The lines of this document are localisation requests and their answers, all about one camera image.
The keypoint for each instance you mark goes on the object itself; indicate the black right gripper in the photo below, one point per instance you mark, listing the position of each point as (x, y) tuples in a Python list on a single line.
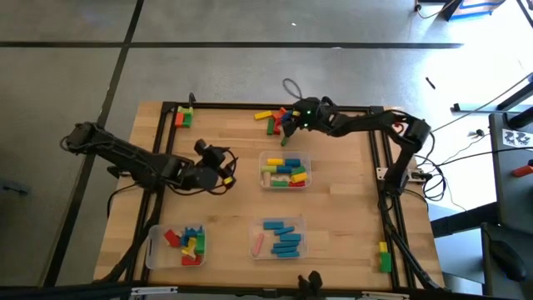
[(312, 114)]

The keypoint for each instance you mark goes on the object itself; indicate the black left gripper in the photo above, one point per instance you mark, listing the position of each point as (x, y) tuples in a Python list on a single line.
[(208, 175)]

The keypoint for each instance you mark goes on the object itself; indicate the green rectangular wooden block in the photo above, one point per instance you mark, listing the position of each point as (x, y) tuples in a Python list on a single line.
[(270, 126), (285, 141), (187, 121), (385, 262)]

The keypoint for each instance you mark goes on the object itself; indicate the yellow rectangular wooden block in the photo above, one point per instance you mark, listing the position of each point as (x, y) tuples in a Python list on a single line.
[(383, 247), (263, 115)]

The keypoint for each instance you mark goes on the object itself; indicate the yellow wooden cylinder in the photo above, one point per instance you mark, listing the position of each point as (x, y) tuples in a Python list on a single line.
[(275, 161), (299, 178)]

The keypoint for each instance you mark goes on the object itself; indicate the light green rectangular block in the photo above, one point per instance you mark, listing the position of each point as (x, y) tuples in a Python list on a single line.
[(185, 110)]

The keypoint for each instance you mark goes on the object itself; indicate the yellow wooden arch block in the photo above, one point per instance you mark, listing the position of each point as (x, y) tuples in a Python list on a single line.
[(190, 248)]

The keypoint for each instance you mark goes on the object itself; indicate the pink rectangular wooden block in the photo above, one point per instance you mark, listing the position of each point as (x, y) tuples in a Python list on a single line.
[(258, 244)]

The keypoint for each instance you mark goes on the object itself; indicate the red rectangular wooden block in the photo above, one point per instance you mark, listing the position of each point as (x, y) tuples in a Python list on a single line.
[(179, 120), (191, 261)]

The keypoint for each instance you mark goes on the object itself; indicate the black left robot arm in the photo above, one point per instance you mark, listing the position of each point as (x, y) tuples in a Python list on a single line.
[(125, 156)]

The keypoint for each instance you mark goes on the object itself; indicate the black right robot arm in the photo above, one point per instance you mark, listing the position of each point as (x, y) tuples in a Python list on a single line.
[(375, 121)]

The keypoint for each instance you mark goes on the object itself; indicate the clear plastic bin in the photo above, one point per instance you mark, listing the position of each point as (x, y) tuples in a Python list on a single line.
[(160, 258), (305, 156), (255, 223)]

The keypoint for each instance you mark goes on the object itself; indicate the blue wooden cylinder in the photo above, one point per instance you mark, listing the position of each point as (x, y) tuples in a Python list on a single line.
[(293, 162), (285, 169)]

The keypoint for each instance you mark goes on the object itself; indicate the black table clamp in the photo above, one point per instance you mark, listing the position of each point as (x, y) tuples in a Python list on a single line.
[(191, 99), (329, 100)]

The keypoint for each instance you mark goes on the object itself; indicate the light green wooden cylinder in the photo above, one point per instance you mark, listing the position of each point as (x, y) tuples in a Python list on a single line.
[(268, 169)]

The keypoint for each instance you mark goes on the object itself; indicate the natural wooden cylinder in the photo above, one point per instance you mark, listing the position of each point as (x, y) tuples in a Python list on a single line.
[(266, 179)]

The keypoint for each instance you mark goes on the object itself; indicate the black pen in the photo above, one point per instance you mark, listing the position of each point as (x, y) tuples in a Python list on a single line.
[(430, 83)]

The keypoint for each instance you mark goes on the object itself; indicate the blue and black box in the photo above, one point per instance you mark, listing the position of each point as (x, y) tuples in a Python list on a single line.
[(451, 10)]

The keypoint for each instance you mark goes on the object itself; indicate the printed paper sheet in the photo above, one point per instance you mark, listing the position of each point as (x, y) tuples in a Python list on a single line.
[(516, 137)]

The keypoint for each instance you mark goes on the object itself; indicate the dark desk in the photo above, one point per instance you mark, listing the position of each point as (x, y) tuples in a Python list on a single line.
[(512, 200)]

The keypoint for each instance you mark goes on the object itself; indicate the orange marker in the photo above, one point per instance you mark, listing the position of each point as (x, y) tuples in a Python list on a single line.
[(522, 171)]

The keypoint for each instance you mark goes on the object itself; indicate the black computer mouse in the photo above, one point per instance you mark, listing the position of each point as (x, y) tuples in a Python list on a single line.
[(506, 258)]

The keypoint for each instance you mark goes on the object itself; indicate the black aluminium table frame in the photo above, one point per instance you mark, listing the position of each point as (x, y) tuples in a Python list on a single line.
[(250, 106)]

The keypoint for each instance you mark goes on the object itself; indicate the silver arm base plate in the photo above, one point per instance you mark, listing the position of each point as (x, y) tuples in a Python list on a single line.
[(382, 173)]

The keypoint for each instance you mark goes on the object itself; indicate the black desk leg frame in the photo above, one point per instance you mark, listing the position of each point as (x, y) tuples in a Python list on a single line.
[(479, 107)]

